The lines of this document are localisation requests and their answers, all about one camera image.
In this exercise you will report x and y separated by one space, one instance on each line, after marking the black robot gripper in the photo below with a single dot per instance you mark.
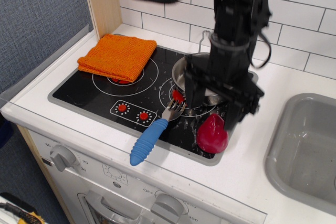
225 73

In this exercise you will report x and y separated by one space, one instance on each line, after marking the red toy bell pepper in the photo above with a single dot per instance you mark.
211 136

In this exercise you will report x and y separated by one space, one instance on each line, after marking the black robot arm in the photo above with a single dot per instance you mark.
238 24

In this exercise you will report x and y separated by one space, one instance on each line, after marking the right red stove button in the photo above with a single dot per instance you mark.
143 116

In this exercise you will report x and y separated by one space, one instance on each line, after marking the red stove button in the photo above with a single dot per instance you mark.
122 108
143 116

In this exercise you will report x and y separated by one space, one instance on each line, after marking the black toy stove top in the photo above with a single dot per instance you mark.
98 97

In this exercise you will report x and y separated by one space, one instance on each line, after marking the left red stove button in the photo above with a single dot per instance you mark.
122 108

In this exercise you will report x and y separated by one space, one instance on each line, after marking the orange folded towel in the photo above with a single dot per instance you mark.
118 57

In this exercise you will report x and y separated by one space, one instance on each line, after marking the stainless steel pan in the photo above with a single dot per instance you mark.
211 98

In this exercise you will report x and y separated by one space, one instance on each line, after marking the grey toy sink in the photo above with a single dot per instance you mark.
300 163

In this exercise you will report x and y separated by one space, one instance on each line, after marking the right grey oven knob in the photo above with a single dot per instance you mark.
168 208

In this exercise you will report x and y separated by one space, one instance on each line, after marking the grey oven knob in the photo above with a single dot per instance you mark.
168 208
62 157

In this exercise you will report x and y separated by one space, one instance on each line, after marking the light wooden side panel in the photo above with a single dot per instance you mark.
106 16

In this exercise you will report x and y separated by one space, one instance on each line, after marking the left grey oven knob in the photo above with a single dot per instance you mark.
62 157

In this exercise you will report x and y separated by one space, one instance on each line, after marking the yellow black object bottom left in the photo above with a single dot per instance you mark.
24 217

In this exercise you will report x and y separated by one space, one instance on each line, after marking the blue handled fork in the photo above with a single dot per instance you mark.
146 142

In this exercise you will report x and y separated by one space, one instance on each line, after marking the grey oven door handle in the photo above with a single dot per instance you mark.
112 210

